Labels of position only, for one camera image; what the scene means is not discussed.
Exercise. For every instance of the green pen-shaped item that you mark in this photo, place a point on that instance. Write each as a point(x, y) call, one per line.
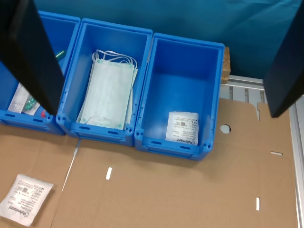
point(59, 54)

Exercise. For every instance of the clear packet with green parts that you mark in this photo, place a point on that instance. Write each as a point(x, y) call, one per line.
point(31, 105)

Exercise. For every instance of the brown cardboard sheet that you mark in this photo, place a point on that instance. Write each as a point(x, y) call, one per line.
point(35, 154)
point(166, 190)

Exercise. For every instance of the white Fuhrmann cotton packet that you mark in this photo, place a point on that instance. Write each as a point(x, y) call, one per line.
point(26, 199)
point(183, 128)

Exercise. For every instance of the red-capped tube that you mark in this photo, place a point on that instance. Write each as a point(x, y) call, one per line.
point(43, 114)

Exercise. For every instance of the blue bin with cotton packets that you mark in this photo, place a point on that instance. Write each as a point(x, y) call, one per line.
point(180, 83)

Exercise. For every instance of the blue bin with masks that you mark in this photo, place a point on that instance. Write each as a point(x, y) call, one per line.
point(114, 35)

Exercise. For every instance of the long white printed packet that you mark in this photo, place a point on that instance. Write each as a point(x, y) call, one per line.
point(17, 99)

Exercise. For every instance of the stack of white face masks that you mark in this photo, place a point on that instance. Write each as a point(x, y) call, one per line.
point(109, 90)

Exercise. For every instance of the blue bin with small items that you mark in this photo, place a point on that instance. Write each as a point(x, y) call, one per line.
point(71, 35)

